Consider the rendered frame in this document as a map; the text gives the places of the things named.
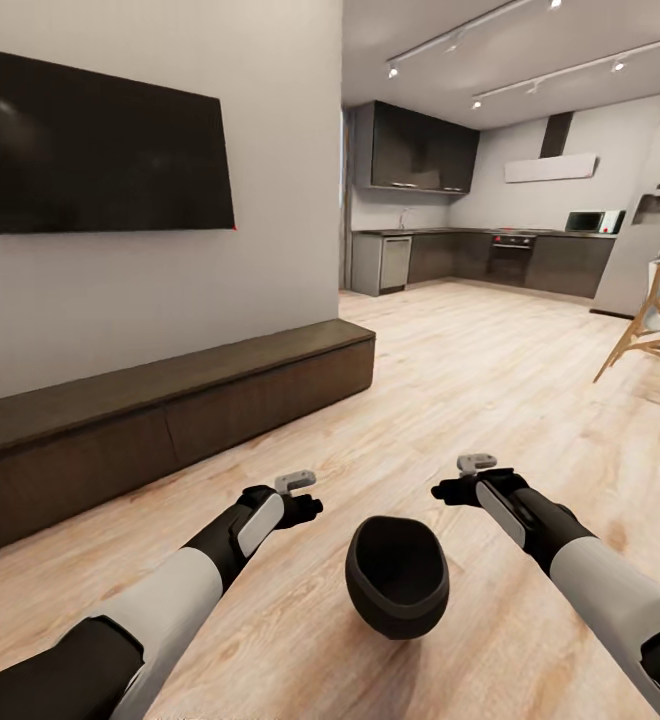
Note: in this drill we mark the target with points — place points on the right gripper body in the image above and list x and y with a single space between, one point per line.
455 491

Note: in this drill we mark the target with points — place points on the cauldron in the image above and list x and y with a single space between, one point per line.
398 576

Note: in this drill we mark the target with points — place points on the cabinet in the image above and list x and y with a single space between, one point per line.
452 158
392 147
71 447

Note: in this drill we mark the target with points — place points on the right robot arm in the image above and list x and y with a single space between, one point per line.
619 602

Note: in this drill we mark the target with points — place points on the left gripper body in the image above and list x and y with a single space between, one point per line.
301 510

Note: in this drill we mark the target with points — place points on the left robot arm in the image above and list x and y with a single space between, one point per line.
113 661

